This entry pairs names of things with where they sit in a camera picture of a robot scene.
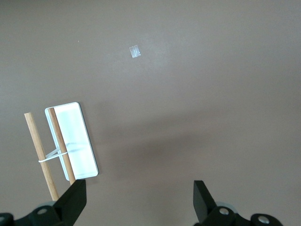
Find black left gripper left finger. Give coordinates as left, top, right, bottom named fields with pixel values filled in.
left=0, top=178, right=87, bottom=226

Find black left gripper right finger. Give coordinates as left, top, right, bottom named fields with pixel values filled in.
left=193, top=180, right=282, bottom=226

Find white band joining sticks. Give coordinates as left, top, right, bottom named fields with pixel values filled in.
left=38, top=146, right=69, bottom=164

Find brown wooden stick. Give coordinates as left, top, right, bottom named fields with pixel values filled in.
left=48, top=107, right=77, bottom=186
left=24, top=112, right=60, bottom=202

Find white rectangular tray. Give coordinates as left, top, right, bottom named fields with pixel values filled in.
left=44, top=101, right=99, bottom=182

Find clear tape piece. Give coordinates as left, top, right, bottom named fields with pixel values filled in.
left=129, top=45, right=142, bottom=58

